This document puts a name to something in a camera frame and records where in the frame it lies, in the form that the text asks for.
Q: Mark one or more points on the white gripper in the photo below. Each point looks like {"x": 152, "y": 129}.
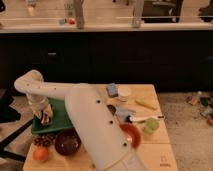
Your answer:
{"x": 39, "y": 105}

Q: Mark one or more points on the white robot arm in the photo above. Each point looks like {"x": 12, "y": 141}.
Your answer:
{"x": 98, "y": 130}

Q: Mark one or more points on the green plastic tray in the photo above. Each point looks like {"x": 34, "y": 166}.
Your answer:
{"x": 60, "y": 120}

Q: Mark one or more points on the black chair base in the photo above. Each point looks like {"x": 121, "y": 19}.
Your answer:
{"x": 9, "y": 115}

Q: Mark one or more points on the bunch of dark grapes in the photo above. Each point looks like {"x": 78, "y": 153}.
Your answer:
{"x": 44, "y": 140}

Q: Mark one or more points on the dark brown bowl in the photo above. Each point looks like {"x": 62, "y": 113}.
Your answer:
{"x": 67, "y": 142}

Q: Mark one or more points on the orange fruit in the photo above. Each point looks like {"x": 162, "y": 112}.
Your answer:
{"x": 40, "y": 154}

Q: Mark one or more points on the blue sponge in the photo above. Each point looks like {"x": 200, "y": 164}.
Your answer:
{"x": 112, "y": 90}

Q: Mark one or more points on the grey blue cloth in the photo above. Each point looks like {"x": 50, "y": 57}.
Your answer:
{"x": 123, "y": 113}

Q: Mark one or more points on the red object on counter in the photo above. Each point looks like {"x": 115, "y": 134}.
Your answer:
{"x": 71, "y": 21}

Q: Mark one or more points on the red bowl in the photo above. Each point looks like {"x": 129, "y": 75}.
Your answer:
{"x": 132, "y": 134}

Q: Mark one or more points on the green apple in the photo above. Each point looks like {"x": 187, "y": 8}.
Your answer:
{"x": 151, "y": 125}

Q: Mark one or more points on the clutter pile on floor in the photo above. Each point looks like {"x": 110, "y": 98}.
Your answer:
{"x": 206, "y": 102}

